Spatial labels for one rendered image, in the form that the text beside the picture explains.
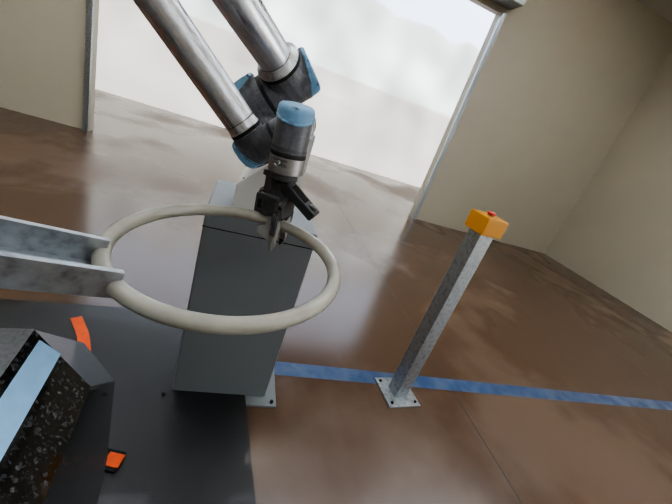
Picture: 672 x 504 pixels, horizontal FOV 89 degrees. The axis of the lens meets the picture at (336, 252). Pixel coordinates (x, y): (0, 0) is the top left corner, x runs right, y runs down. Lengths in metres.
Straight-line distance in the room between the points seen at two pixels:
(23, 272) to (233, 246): 0.76
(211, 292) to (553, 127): 6.36
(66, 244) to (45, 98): 5.06
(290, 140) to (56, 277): 0.53
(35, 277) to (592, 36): 7.08
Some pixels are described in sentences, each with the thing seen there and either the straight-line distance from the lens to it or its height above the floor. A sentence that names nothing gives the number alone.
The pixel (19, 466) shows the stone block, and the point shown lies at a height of 0.80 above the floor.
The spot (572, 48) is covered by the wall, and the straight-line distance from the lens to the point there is 6.95.
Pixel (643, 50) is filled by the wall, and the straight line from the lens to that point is 7.87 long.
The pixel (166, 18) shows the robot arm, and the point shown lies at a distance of 0.99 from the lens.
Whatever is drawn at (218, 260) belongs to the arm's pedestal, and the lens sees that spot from 1.30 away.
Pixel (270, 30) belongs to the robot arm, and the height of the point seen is 1.42.
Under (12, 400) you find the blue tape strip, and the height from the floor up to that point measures 0.83.
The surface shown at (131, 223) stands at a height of 0.94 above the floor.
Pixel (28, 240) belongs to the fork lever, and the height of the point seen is 0.95.
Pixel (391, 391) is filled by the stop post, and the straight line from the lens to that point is 2.06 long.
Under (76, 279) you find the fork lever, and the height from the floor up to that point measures 0.95.
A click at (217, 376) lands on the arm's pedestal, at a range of 1.65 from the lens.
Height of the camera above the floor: 1.29
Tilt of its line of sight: 22 degrees down
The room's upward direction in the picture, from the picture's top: 20 degrees clockwise
